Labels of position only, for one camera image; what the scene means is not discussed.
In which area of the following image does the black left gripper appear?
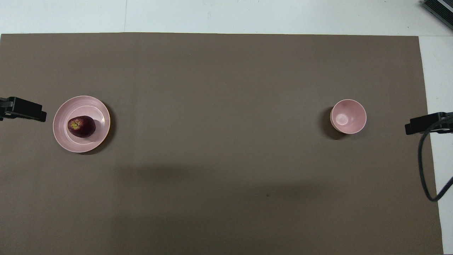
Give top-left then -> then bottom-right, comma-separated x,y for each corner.
0,97 -> 47,123

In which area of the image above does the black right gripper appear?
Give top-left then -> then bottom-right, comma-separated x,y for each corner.
405,112 -> 453,135

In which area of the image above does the dark red apple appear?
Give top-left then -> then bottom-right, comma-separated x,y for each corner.
68,115 -> 96,138

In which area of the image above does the pink plate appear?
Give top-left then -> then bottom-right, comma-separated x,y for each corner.
53,96 -> 111,153

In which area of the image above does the pink bowl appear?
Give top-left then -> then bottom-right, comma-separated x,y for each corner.
330,99 -> 367,135

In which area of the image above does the brown table mat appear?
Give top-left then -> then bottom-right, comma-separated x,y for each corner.
0,33 -> 443,255

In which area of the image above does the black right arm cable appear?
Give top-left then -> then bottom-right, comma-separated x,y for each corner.
418,113 -> 453,202

